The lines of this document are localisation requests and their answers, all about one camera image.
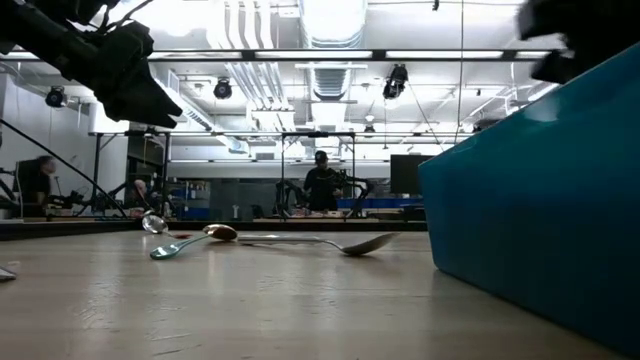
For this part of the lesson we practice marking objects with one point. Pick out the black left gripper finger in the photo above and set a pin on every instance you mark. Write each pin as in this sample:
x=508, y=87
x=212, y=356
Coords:
x=145, y=104

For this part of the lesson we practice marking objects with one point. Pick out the white ventilation duct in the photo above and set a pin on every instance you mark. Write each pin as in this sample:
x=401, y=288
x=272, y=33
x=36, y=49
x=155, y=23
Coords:
x=332, y=30

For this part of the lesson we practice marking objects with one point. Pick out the black background rig frame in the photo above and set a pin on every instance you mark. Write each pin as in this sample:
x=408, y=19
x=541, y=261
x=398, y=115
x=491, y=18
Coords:
x=282, y=155

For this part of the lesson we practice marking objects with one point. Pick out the black background screen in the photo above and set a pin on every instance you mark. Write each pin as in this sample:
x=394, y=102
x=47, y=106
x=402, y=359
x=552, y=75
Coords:
x=406, y=172

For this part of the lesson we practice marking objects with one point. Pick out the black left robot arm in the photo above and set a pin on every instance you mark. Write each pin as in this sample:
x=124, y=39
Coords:
x=30, y=25

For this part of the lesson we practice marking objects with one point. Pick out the teal plastic bin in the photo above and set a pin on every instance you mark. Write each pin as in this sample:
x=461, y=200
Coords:
x=525, y=210

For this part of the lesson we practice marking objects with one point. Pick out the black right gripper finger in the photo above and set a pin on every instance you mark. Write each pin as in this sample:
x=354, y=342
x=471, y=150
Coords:
x=590, y=22
x=557, y=67

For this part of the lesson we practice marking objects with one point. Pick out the black aluminium table frame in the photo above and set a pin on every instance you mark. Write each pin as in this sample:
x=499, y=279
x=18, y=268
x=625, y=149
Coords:
x=75, y=227

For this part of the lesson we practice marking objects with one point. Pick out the black rig light bar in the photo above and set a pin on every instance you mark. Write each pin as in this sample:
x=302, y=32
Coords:
x=378, y=54

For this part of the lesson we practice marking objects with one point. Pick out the person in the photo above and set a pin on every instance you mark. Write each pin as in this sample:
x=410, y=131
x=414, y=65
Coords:
x=320, y=182
x=37, y=182
x=140, y=192

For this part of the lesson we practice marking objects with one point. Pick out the black ceiling spot lamp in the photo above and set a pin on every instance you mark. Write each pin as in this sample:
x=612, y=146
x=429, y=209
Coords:
x=395, y=80
x=222, y=89
x=55, y=97

